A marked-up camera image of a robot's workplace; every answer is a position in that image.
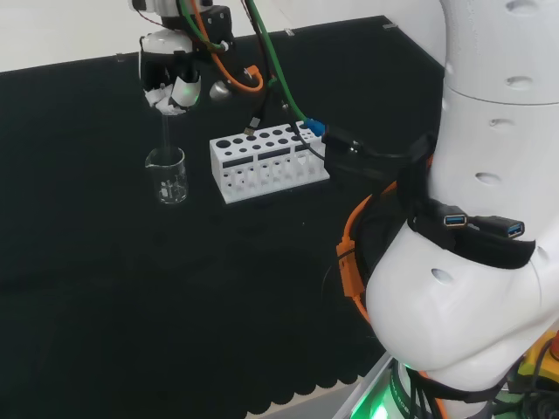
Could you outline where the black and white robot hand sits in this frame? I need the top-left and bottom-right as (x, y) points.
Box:
(139, 30), (204, 117)

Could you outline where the clear glass rod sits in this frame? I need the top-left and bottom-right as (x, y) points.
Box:
(161, 113), (174, 158)

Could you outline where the small clear glass beaker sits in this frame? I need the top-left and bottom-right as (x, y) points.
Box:
(144, 145), (190, 206)

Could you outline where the white test tube rack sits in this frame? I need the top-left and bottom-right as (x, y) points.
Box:
(209, 118), (332, 206)

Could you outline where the black bench cloth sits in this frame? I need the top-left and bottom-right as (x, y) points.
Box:
(0, 15), (449, 419)

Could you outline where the black USB socket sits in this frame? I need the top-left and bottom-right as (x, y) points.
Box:
(475, 215), (526, 241)
(442, 212), (471, 229)

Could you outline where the yellow stop button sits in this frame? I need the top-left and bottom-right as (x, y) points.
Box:
(516, 331), (559, 390)

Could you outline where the orange cable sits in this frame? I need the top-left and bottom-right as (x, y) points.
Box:
(189, 0), (449, 419)

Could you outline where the black cable with USB plug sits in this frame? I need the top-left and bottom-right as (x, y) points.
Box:
(242, 85), (274, 137)

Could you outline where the green cable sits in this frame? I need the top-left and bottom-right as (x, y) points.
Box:
(244, 0), (309, 124)

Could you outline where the blue cable connector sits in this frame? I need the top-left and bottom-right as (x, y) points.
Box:
(303, 117), (328, 137)

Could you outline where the black cable adapter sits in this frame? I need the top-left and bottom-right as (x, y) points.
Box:
(322, 126), (367, 155)

